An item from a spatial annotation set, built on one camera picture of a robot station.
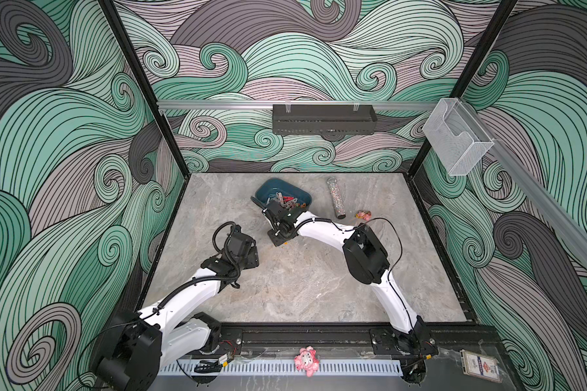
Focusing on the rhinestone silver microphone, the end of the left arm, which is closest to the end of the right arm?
the end of the left arm

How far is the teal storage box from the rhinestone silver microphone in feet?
0.40

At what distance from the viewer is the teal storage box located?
3.58ft

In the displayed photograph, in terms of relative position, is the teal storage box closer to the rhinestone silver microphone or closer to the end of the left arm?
the rhinestone silver microphone

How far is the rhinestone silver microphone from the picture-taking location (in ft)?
3.44
